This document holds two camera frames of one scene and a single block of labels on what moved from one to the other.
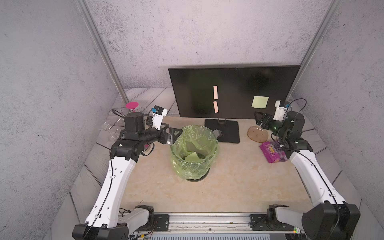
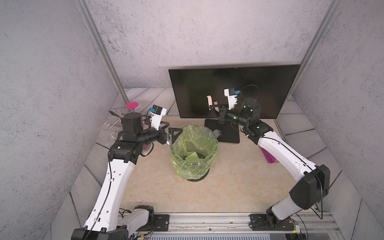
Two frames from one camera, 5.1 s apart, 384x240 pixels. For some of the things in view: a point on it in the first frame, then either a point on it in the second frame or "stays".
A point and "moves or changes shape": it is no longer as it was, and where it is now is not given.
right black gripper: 268,118 to 217,113
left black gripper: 170,139 stays
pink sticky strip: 216,108 moves or changes shape
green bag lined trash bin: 194,150 stays
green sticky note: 193,157 stays
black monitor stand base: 229,128 stays
